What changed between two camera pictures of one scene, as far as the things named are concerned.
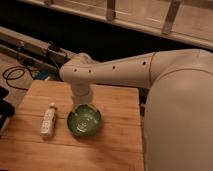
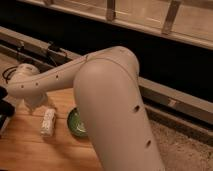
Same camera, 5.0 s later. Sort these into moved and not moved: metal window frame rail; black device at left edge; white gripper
Moved: white gripper
Not moved: metal window frame rail; black device at left edge
